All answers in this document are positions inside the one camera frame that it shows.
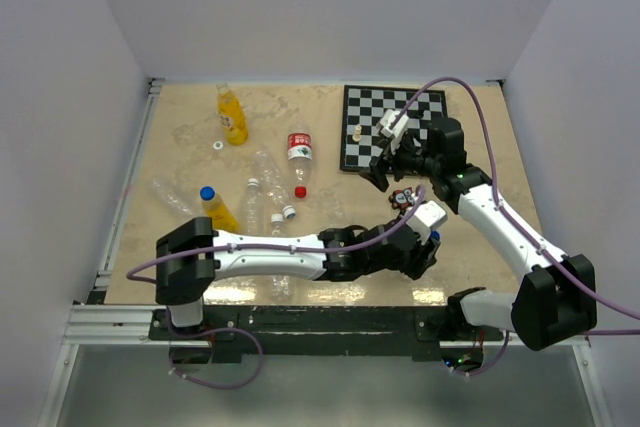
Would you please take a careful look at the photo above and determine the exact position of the black base frame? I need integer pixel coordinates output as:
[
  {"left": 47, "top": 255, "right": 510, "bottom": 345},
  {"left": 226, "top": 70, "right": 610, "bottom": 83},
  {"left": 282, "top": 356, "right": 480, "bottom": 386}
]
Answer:
[{"left": 149, "top": 305, "right": 503, "bottom": 371}]

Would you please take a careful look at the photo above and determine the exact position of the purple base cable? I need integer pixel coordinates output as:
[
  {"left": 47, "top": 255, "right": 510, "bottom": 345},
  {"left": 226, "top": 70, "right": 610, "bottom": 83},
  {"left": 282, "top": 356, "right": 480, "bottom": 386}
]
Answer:
[
  {"left": 168, "top": 326, "right": 265, "bottom": 389},
  {"left": 447, "top": 329, "right": 510, "bottom": 378}
]

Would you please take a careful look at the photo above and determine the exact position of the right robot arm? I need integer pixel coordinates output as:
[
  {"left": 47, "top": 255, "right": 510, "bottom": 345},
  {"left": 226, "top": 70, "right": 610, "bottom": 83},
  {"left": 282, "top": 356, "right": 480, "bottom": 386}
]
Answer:
[{"left": 360, "top": 110, "right": 597, "bottom": 351}]

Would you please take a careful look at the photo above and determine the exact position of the clear bottle far left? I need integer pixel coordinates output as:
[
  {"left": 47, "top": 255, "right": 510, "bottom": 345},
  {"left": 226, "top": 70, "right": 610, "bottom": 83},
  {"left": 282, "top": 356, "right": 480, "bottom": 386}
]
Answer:
[{"left": 149, "top": 176, "right": 199, "bottom": 219}]

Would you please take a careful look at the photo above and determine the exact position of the cartoon fridge magnet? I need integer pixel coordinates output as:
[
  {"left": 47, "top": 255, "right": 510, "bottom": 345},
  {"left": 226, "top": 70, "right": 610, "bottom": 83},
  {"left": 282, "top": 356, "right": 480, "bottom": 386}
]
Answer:
[{"left": 388, "top": 187, "right": 416, "bottom": 212}]

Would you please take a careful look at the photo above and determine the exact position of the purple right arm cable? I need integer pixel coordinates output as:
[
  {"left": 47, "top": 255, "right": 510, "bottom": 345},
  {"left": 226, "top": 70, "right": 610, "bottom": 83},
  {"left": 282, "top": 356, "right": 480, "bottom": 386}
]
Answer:
[{"left": 397, "top": 77, "right": 640, "bottom": 336}]

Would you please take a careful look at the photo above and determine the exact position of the black white chessboard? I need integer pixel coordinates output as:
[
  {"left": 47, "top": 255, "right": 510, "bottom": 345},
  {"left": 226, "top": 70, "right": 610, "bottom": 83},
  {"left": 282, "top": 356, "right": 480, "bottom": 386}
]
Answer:
[{"left": 339, "top": 85, "right": 449, "bottom": 175}]

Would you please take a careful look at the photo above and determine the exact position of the clear crushed bottle middle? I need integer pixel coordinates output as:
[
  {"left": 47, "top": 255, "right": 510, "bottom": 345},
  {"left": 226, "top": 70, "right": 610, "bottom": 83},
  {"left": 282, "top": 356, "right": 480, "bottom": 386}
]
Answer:
[{"left": 252, "top": 148, "right": 296, "bottom": 220}]

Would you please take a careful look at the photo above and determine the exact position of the upright clear bottle white cap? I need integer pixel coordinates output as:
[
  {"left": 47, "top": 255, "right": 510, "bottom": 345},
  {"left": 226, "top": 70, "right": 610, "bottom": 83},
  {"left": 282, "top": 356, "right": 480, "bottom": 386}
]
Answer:
[{"left": 242, "top": 178, "right": 264, "bottom": 236}]

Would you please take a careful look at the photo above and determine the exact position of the yellow tea bottle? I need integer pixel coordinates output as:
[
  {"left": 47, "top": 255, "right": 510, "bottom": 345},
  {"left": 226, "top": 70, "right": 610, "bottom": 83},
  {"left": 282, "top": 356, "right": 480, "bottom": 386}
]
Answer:
[{"left": 216, "top": 83, "right": 249, "bottom": 145}]

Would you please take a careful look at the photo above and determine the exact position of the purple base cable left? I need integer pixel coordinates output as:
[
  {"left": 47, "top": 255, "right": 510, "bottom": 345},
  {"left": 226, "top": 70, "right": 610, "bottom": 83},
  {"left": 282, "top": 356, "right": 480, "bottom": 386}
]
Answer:
[{"left": 168, "top": 326, "right": 265, "bottom": 389}]

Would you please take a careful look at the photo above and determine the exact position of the white chess piece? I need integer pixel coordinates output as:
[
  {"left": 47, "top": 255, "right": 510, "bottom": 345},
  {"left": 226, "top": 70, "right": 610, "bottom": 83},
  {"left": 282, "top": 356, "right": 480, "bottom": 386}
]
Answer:
[{"left": 352, "top": 124, "right": 362, "bottom": 143}]

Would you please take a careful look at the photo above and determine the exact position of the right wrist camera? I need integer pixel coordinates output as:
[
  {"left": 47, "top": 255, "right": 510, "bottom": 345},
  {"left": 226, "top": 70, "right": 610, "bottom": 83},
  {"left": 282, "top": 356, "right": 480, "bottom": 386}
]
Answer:
[{"left": 376, "top": 109, "right": 409, "bottom": 153}]

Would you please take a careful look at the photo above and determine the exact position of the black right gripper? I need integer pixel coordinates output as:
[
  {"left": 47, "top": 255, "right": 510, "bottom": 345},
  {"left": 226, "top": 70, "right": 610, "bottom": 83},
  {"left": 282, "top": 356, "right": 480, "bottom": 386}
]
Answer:
[{"left": 359, "top": 130, "right": 441, "bottom": 193}]

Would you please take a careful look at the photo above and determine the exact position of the long clear crushed bottle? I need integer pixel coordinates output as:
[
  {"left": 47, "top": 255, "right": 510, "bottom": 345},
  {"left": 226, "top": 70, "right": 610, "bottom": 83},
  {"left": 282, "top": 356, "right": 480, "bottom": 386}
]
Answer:
[{"left": 270, "top": 213, "right": 293, "bottom": 302}]

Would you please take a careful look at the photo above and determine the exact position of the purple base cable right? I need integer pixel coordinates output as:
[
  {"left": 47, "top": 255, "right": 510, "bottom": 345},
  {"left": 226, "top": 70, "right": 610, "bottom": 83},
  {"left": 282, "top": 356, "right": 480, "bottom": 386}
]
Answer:
[{"left": 447, "top": 329, "right": 510, "bottom": 378}]

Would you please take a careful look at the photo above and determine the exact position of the red label clear bottle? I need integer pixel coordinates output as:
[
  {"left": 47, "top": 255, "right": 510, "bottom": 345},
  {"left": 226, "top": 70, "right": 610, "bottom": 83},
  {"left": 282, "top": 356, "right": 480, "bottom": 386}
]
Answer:
[{"left": 287, "top": 122, "right": 313, "bottom": 199}]

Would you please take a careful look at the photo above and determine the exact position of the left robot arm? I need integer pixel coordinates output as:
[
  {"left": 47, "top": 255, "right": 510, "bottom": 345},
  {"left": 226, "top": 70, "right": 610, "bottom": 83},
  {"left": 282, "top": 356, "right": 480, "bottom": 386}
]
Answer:
[{"left": 155, "top": 214, "right": 446, "bottom": 339}]

